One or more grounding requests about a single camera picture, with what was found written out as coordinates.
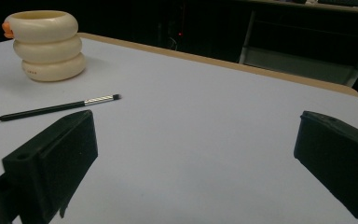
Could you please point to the cream ringed pen holder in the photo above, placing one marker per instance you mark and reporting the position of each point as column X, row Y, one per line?
column 48, row 46

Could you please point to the white table mat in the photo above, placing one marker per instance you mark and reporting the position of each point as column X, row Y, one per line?
column 183, row 140

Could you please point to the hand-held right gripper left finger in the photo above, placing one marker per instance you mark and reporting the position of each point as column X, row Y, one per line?
column 62, row 155

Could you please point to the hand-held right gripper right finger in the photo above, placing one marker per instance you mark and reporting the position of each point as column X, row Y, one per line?
column 338, row 155

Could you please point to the white metal desk frame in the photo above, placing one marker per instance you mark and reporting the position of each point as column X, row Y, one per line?
column 298, row 63

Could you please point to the black makeup brush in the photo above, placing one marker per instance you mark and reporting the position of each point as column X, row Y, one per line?
column 43, row 109

